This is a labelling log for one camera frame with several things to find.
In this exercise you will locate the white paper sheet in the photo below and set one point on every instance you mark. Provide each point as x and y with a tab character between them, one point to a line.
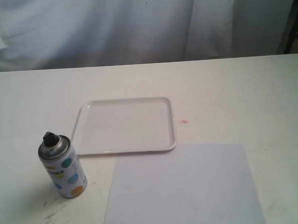
192	184

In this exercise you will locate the black stand pole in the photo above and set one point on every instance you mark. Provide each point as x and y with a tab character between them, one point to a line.
292	26

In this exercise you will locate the white backdrop curtain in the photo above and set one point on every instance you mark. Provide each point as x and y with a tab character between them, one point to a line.
46	34

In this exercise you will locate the white plastic tray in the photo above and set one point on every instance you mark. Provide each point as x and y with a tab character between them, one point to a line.
119	126

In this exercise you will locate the white polka-dot spray can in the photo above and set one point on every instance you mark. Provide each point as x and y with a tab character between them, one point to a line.
61	162

